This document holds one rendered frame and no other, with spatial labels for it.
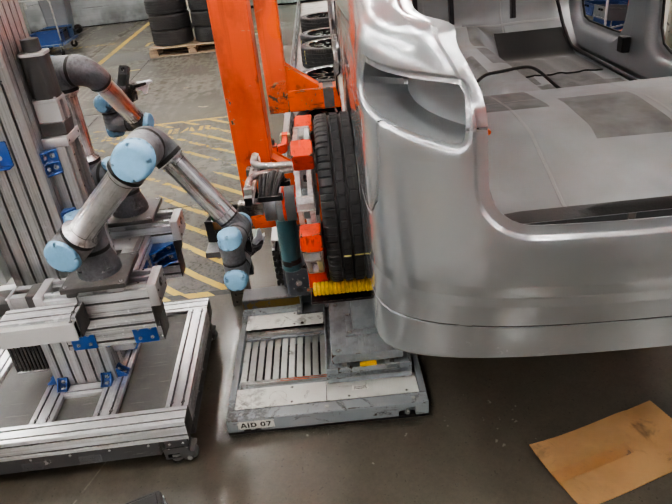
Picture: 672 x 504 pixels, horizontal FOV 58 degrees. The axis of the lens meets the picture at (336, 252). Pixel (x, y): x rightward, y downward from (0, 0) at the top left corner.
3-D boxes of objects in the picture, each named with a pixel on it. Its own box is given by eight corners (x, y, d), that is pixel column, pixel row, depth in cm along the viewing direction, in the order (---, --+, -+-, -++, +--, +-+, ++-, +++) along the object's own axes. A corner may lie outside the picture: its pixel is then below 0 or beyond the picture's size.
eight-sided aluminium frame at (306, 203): (326, 294, 232) (309, 159, 205) (309, 296, 232) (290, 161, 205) (323, 229, 279) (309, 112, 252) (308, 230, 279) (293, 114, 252)
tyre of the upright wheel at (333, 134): (388, 293, 263) (396, 245, 200) (333, 299, 263) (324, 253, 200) (370, 156, 283) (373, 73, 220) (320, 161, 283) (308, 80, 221)
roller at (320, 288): (380, 292, 247) (379, 280, 244) (308, 299, 247) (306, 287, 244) (379, 284, 252) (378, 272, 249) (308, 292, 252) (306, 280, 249)
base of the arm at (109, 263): (72, 283, 209) (63, 258, 204) (84, 261, 222) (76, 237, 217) (116, 278, 209) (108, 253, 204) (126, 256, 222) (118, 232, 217)
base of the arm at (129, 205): (108, 220, 252) (101, 198, 247) (117, 204, 265) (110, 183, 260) (145, 215, 252) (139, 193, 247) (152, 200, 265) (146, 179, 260)
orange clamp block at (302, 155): (315, 169, 216) (312, 154, 208) (293, 171, 216) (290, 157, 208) (313, 153, 219) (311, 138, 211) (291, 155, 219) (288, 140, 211)
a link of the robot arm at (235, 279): (245, 269, 190) (249, 292, 194) (248, 252, 200) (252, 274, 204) (220, 272, 190) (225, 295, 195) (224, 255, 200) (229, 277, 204)
